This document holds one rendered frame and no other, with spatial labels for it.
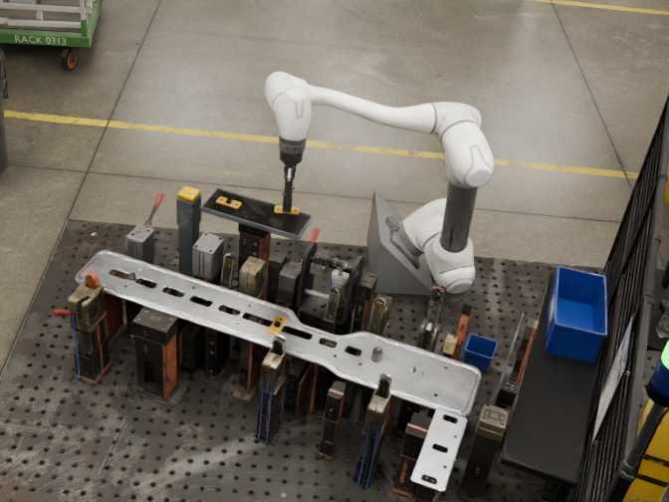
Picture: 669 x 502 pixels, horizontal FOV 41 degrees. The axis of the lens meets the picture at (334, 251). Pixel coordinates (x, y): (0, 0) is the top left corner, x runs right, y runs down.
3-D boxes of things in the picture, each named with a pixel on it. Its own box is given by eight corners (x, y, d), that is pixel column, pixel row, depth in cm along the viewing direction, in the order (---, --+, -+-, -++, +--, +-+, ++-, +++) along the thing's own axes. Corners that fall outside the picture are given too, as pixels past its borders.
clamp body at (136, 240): (124, 314, 331) (119, 237, 309) (139, 296, 340) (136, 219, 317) (147, 322, 329) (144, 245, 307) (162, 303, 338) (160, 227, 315)
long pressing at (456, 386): (66, 286, 297) (65, 282, 296) (102, 248, 314) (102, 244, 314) (467, 421, 269) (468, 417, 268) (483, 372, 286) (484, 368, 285)
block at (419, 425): (385, 491, 281) (398, 432, 264) (396, 465, 289) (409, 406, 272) (415, 501, 279) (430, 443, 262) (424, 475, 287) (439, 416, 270)
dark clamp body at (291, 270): (264, 357, 321) (270, 276, 298) (278, 334, 331) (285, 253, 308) (292, 367, 319) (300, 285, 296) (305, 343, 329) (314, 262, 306)
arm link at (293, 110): (314, 140, 284) (302, 120, 293) (318, 97, 274) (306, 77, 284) (281, 143, 281) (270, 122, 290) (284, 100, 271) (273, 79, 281)
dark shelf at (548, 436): (498, 463, 256) (501, 457, 254) (548, 280, 324) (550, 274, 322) (574, 490, 251) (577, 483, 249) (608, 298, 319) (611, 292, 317)
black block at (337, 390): (311, 459, 288) (319, 397, 270) (323, 435, 296) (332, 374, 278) (334, 468, 286) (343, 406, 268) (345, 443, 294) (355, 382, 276)
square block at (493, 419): (455, 496, 282) (478, 420, 260) (461, 477, 288) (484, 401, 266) (480, 504, 280) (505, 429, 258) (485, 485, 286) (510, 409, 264)
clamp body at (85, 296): (68, 380, 303) (58, 301, 281) (92, 353, 315) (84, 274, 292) (95, 390, 301) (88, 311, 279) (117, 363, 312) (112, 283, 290)
